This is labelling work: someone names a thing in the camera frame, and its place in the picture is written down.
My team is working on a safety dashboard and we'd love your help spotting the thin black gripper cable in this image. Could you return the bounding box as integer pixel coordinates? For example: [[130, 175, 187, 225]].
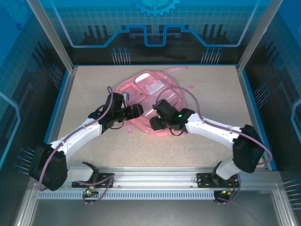
[[110, 119, 126, 130], [169, 126, 188, 137]]

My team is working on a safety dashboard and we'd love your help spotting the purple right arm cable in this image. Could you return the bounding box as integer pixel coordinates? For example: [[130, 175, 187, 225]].
[[156, 86, 273, 165]]

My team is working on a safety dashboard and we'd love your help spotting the small connector with green light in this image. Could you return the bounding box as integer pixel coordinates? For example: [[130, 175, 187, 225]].
[[82, 186, 98, 197]]

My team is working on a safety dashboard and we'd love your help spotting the pink student backpack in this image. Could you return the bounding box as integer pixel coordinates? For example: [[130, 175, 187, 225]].
[[114, 66, 195, 137]]

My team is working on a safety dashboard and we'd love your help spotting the aluminium frame post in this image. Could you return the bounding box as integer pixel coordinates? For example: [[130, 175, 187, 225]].
[[25, 0, 79, 73], [236, 0, 283, 73]]

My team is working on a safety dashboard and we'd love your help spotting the thin black right gripper cable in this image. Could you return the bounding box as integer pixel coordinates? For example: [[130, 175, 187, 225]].
[[169, 126, 188, 137]]

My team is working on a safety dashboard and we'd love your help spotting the blue table edge strip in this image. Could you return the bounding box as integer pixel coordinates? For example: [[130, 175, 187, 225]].
[[35, 69, 75, 171], [237, 69, 277, 171]]

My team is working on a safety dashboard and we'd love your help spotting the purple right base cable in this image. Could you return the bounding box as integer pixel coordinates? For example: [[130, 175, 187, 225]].
[[213, 171, 243, 206]]

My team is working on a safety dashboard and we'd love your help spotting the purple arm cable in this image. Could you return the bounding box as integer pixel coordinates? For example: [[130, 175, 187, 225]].
[[156, 86, 273, 165], [38, 86, 115, 192]]

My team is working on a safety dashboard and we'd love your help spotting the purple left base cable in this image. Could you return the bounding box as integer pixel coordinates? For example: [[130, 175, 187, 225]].
[[77, 173, 116, 206]]

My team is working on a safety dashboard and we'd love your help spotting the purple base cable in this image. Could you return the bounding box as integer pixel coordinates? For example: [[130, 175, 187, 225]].
[[213, 171, 243, 206], [77, 173, 116, 206]]

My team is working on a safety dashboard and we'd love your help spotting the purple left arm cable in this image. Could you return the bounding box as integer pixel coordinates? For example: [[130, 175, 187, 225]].
[[38, 86, 115, 192]]

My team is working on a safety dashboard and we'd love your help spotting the small connector with orange plug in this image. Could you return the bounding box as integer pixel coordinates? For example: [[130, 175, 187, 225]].
[[220, 187, 236, 197]]

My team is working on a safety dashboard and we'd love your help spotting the slotted grey cable duct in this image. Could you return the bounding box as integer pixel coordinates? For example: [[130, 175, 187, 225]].
[[37, 190, 216, 201]]

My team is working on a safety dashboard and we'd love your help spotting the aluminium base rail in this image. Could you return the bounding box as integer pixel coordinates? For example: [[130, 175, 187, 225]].
[[30, 166, 280, 189]]

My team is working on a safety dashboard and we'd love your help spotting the thin black left gripper cable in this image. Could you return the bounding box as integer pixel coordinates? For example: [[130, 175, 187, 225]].
[[110, 119, 126, 130]]

